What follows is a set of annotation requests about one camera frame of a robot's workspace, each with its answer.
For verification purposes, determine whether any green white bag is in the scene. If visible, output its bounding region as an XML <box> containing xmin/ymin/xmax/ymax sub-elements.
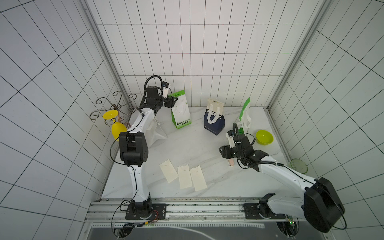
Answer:
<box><xmin>171</xmin><ymin>90</ymin><xmax>192</xmax><ymax>129</ymax></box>
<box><xmin>236</xmin><ymin>98</ymin><xmax>252</xmax><ymax>134</ymax></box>

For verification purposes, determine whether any white paper bag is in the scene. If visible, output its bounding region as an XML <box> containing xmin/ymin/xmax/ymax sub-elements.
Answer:
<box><xmin>145</xmin><ymin>119</ymin><xmax>168</xmax><ymax>147</ymax></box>

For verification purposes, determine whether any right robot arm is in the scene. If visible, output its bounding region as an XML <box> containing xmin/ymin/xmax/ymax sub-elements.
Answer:
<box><xmin>219</xmin><ymin>135</ymin><xmax>346</xmax><ymax>233</ymax></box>

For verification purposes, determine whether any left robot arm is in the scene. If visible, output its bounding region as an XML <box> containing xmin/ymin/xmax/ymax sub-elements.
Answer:
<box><xmin>119</xmin><ymin>82</ymin><xmax>177</xmax><ymax>215</ymax></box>

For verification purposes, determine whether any green bowl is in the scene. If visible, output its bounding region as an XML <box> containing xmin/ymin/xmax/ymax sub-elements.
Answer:
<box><xmin>256</xmin><ymin>130</ymin><xmax>274</xmax><ymax>146</ymax></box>

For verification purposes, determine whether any navy beige bag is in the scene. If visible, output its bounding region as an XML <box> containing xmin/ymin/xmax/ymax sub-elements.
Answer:
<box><xmin>204</xmin><ymin>98</ymin><xmax>225</xmax><ymax>136</ymax></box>

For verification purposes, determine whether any cream receipt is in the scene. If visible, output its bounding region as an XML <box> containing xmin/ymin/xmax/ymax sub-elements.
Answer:
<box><xmin>190</xmin><ymin>166</ymin><xmax>207</xmax><ymax>192</ymax></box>
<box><xmin>178</xmin><ymin>165</ymin><xmax>193</xmax><ymax>189</ymax></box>
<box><xmin>160</xmin><ymin>159</ymin><xmax>179</xmax><ymax>183</ymax></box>

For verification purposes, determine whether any black scroll metal stand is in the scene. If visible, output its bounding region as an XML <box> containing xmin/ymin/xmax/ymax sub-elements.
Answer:
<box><xmin>89</xmin><ymin>91</ymin><xmax>137</xmax><ymax>127</ymax></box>

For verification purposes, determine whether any yellow cup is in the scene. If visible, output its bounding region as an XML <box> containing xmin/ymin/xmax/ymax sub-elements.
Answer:
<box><xmin>111</xmin><ymin>122</ymin><xmax>127</xmax><ymax>140</ymax></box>

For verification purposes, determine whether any yellow saucer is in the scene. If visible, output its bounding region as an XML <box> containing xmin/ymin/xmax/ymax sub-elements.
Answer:
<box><xmin>103</xmin><ymin>110</ymin><xmax>119</xmax><ymax>120</ymax></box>

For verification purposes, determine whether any green glass coaster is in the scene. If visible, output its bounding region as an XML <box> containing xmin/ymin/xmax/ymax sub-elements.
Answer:
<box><xmin>290</xmin><ymin>159</ymin><xmax>308</xmax><ymax>174</ymax></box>

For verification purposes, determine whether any cream receipt far left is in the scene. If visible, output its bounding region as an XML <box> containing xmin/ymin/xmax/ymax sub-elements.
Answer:
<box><xmin>160</xmin><ymin>159</ymin><xmax>179</xmax><ymax>183</ymax></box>

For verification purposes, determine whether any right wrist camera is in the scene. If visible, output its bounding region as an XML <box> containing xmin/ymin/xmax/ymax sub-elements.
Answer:
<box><xmin>226</xmin><ymin>133</ymin><xmax>236</xmax><ymax>149</ymax></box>

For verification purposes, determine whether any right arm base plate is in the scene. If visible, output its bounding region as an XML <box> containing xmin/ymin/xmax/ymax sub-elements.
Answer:
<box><xmin>242</xmin><ymin>203</ymin><xmax>286</xmax><ymax>220</ymax></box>

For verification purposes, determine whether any aluminium rail frame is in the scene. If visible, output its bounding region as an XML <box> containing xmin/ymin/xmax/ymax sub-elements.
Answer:
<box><xmin>79</xmin><ymin>198</ymin><xmax>306</xmax><ymax>240</ymax></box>

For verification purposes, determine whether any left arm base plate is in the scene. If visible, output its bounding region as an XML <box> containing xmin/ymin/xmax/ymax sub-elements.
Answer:
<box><xmin>125</xmin><ymin>203</ymin><xmax>167</xmax><ymax>221</ymax></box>

